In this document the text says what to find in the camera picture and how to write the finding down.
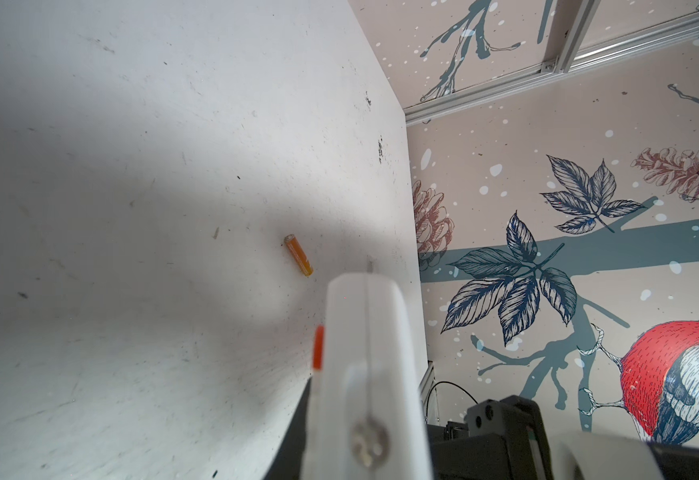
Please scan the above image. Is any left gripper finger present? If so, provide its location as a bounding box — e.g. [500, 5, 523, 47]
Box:
[263, 379, 311, 480]

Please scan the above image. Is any white remote control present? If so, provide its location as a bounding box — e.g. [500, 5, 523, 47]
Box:
[300, 273, 433, 479]

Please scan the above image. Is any orange battery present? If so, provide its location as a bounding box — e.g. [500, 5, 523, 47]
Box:
[284, 234, 313, 277]

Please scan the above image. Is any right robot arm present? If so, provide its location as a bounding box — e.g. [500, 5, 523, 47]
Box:
[427, 396, 699, 479]

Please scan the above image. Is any right camera cable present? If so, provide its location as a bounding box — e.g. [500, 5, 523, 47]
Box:
[423, 380, 479, 421]

